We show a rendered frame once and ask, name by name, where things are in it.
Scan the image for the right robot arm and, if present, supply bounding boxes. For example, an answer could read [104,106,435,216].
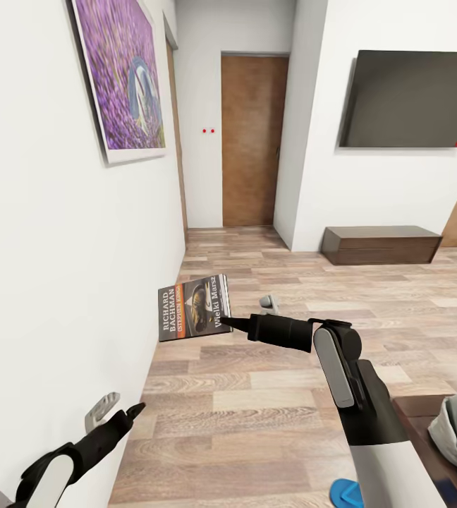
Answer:
[219,294,446,508]

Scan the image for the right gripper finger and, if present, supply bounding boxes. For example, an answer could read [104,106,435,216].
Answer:
[219,317,250,332]

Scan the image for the hardback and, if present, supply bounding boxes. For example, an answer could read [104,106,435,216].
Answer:
[158,274,233,342]

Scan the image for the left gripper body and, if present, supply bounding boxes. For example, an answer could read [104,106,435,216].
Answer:
[85,410,133,464]

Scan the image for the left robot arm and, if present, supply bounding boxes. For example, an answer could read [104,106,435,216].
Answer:
[7,392,146,508]

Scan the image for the sandal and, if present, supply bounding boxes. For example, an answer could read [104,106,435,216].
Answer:
[330,479,365,508]

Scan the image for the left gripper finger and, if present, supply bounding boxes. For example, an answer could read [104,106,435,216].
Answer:
[125,402,146,425]

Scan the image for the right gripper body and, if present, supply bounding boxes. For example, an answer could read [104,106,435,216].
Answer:
[248,313,292,349]

